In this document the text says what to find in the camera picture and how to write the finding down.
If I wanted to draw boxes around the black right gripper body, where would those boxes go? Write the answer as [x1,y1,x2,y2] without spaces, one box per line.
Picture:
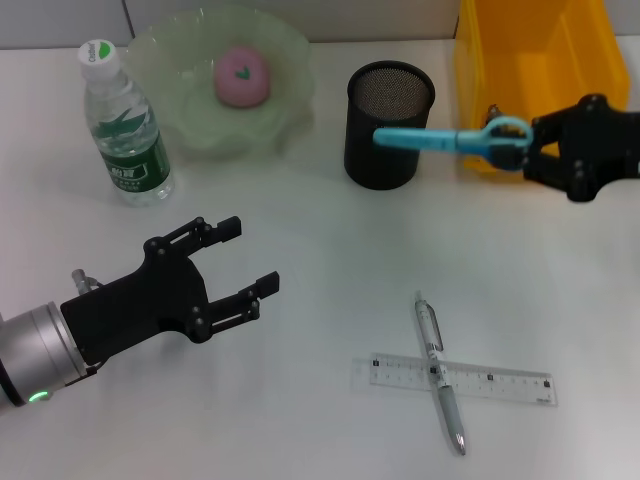
[557,93,640,204]

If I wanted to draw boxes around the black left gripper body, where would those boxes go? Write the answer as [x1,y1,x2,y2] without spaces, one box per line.
[58,237,210,370]

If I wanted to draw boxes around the blue teal scissors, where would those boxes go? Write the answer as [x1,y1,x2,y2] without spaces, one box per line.
[372,115,535,174]

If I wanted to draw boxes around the clear green-label water bottle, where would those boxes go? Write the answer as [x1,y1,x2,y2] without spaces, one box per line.
[77,38,177,209]

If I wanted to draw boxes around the pink toy peach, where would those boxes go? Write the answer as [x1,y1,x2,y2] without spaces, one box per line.
[213,44,273,109]

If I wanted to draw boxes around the green glass fruit plate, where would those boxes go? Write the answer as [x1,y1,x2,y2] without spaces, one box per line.
[124,5,318,162]

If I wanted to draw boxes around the black mesh pen holder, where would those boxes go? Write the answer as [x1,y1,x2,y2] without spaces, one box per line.
[343,60,437,191]

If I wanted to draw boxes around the silver grey pen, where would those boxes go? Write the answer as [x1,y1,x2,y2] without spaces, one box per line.
[413,290,468,457]

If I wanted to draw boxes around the clear plastic ruler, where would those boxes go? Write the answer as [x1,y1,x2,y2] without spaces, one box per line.
[352,352,559,408]

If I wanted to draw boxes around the yellow plastic bin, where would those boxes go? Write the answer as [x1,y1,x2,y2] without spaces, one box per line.
[453,0,631,182]

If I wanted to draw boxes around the left gripper cable with plug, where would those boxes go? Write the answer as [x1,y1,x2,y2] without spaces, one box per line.
[70,268,104,297]

